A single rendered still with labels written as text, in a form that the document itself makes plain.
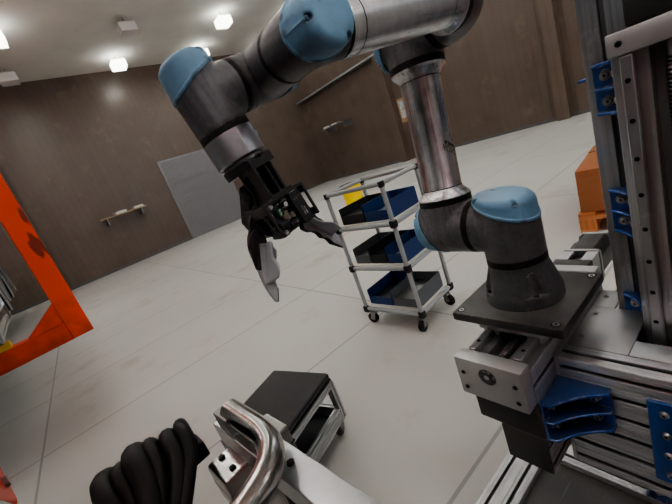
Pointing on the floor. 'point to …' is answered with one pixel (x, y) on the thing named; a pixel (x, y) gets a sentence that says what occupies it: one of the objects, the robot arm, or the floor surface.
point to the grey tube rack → (391, 249)
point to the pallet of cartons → (590, 193)
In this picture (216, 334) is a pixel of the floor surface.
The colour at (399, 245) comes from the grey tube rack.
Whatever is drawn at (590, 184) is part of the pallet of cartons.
